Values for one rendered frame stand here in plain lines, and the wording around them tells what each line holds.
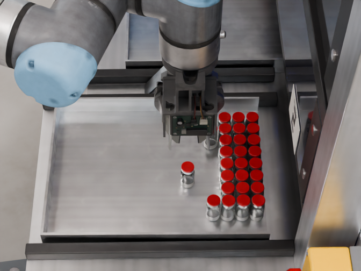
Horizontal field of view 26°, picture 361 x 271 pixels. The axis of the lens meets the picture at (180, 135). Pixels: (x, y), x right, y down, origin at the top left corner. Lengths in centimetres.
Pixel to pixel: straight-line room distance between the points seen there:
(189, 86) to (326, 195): 21
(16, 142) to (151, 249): 131
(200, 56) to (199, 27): 5
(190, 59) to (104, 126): 41
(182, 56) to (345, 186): 25
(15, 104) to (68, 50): 171
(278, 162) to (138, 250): 28
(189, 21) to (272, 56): 55
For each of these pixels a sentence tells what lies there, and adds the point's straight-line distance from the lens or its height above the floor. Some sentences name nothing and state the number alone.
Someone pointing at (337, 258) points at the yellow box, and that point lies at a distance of 104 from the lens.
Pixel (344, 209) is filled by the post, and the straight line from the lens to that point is 100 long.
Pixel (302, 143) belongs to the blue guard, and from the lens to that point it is 110.
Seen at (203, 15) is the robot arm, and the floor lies 131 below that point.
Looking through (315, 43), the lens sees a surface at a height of 121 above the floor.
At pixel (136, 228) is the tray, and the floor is 88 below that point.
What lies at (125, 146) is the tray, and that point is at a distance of 129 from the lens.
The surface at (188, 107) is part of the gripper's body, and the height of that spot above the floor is 115.
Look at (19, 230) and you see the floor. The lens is 226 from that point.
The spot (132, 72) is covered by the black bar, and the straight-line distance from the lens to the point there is 137.
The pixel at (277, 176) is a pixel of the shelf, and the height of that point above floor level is 88.
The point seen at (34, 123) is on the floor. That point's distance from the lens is 246.
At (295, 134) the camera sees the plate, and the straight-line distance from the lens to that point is 114.
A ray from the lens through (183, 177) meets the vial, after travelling 122.
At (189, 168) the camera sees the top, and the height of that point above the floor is 93.
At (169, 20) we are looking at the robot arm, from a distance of 90.
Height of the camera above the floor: 193
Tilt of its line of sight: 54 degrees down
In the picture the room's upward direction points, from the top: straight up
